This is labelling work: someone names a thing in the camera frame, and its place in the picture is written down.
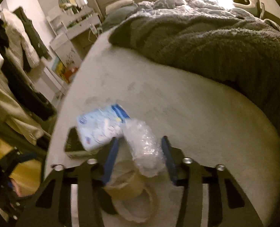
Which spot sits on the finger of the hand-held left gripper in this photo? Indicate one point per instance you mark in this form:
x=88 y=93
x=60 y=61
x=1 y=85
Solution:
x=5 y=203
x=19 y=156

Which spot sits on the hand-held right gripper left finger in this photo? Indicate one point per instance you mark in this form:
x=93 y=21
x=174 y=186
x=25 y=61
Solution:
x=111 y=160

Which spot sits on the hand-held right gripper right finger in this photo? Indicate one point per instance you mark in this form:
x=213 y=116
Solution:
x=169 y=160

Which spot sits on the clear bubble wrap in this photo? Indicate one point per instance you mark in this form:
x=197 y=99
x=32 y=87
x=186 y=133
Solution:
x=142 y=144

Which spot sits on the blue white tissue packet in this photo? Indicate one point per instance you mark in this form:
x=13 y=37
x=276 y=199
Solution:
x=97 y=130

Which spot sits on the small dark box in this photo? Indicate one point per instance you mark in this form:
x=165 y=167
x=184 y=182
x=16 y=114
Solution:
x=72 y=144

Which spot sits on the grey upholstered bed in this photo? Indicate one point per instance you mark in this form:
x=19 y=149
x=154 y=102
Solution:
x=177 y=104

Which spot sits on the black hanging garment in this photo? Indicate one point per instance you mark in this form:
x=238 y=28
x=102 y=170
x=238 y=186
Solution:
x=28 y=94

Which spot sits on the beige hanging garment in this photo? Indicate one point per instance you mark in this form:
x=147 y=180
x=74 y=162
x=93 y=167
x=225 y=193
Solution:
x=5 y=94

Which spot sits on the yellow packaging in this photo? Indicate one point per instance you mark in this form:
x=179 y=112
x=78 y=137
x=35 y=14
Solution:
x=63 y=72

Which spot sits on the white hanging garment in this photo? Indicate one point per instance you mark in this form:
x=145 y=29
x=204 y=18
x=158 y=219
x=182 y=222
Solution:
x=14 y=37

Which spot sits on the dark green hanging garment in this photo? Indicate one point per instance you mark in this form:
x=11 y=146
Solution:
x=33 y=35

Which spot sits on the dark grey fleece blanket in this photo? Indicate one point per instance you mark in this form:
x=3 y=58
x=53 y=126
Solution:
x=213 y=47

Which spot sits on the white dressing table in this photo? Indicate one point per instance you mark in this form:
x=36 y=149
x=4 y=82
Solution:
x=66 y=35

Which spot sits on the grey blue pillow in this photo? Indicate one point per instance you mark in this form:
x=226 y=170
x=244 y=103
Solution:
x=118 y=16

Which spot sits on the beige pillow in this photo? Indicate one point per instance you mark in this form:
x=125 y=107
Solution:
x=118 y=4

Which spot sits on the blue patterned duvet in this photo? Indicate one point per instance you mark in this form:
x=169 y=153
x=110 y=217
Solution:
x=177 y=4

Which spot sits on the white pet carrier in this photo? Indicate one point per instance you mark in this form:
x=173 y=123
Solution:
x=242 y=1

